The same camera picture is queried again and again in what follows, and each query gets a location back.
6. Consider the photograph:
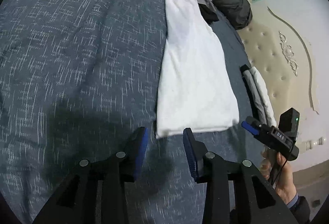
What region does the white polo shirt black collar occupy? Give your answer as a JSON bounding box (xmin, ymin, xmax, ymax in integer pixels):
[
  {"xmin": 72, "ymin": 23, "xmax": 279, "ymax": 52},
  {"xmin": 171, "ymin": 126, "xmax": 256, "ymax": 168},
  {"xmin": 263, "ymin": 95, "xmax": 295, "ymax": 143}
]
[{"xmin": 156, "ymin": 0, "xmax": 239, "ymax": 139}]

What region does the person right forearm dark sleeve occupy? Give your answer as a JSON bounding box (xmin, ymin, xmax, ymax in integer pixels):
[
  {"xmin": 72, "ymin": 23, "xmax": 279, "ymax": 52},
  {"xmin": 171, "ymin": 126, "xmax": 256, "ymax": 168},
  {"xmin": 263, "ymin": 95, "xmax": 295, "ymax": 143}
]
[{"xmin": 287, "ymin": 193, "xmax": 311, "ymax": 224}]

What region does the folded white clothes stack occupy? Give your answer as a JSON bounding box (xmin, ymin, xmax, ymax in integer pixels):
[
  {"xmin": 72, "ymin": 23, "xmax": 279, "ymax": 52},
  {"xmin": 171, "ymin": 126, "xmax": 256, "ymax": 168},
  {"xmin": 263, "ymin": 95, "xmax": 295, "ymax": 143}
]
[{"xmin": 244, "ymin": 67, "xmax": 277, "ymax": 126}]

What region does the person right hand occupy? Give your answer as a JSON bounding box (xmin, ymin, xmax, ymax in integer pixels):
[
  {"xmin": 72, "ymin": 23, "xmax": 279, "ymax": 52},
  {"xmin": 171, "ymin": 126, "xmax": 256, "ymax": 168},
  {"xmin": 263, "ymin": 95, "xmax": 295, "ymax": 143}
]
[{"xmin": 259, "ymin": 148, "xmax": 297, "ymax": 205}]

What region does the cream tufted headboard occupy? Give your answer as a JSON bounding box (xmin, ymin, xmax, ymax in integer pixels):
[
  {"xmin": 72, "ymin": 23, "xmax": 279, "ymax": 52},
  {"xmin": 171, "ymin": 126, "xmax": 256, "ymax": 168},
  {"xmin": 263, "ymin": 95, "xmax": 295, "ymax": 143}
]
[{"xmin": 238, "ymin": 0, "xmax": 328, "ymax": 153}]

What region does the black garment under grey shirt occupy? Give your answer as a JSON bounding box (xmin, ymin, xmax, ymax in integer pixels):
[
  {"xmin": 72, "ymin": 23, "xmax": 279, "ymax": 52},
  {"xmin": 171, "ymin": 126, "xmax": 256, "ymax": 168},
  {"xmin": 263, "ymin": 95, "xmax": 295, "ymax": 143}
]
[{"xmin": 198, "ymin": 4, "xmax": 219, "ymax": 25}]

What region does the dark grey rolled duvet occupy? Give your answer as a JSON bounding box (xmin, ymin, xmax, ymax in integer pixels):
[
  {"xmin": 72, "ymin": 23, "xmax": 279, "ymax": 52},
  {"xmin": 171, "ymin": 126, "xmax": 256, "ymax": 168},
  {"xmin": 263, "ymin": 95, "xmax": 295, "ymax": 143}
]
[{"xmin": 212, "ymin": 0, "xmax": 253, "ymax": 30}]

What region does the blue patterned bed sheet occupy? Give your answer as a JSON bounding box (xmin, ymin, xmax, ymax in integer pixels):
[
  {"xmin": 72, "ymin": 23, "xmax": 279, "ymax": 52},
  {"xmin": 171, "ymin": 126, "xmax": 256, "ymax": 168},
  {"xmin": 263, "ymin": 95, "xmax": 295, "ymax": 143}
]
[{"xmin": 0, "ymin": 0, "xmax": 265, "ymax": 224}]

